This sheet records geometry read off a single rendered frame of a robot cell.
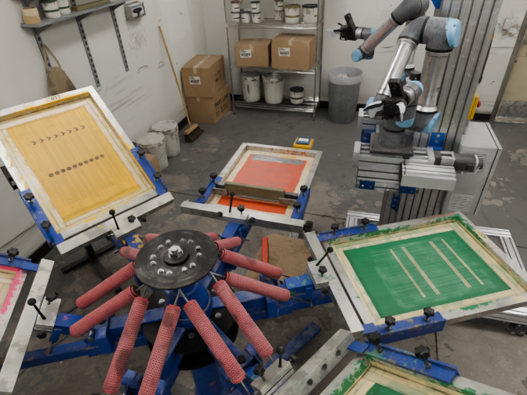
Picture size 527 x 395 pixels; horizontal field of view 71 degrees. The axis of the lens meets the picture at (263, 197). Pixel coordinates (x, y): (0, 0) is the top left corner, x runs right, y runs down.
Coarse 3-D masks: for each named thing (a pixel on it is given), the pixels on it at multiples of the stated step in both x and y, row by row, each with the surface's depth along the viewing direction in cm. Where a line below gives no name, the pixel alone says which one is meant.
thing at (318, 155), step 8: (248, 144) 268; (256, 144) 268; (240, 152) 259; (272, 152) 264; (280, 152) 262; (288, 152) 260; (296, 152) 258; (304, 152) 256; (312, 152) 255; (320, 152) 255; (232, 160) 251; (320, 160) 250; (224, 168) 243; (232, 168) 248; (312, 168) 239; (224, 176) 236; (312, 176) 231; (304, 184) 224; (208, 200) 217
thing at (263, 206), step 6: (276, 162) 253; (306, 162) 251; (300, 168) 246; (294, 174) 240; (300, 174) 240; (294, 180) 234; (264, 186) 231; (288, 186) 230; (294, 186) 229; (258, 204) 216; (264, 204) 216; (270, 204) 216; (276, 204) 215; (258, 210) 211; (264, 210) 211; (270, 210) 211; (276, 210) 211; (282, 210) 210
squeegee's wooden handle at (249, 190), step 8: (224, 184) 217; (232, 184) 215; (240, 184) 214; (248, 184) 214; (240, 192) 217; (248, 192) 215; (256, 192) 213; (264, 192) 211; (272, 192) 210; (280, 192) 208
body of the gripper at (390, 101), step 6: (396, 96) 148; (408, 96) 151; (390, 102) 146; (408, 102) 152; (384, 108) 149; (390, 108) 147; (396, 108) 145; (384, 114) 150; (390, 114) 149; (396, 114) 147
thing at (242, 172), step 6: (252, 156) 261; (270, 156) 260; (246, 162) 255; (252, 162) 254; (270, 162) 253; (246, 168) 249; (240, 174) 243; (234, 180) 237; (240, 180) 237; (222, 198) 222; (228, 198) 222; (234, 198) 221; (240, 198) 221; (222, 204) 217; (228, 204) 217; (234, 204) 217; (240, 204) 217; (246, 204) 216; (252, 204) 216
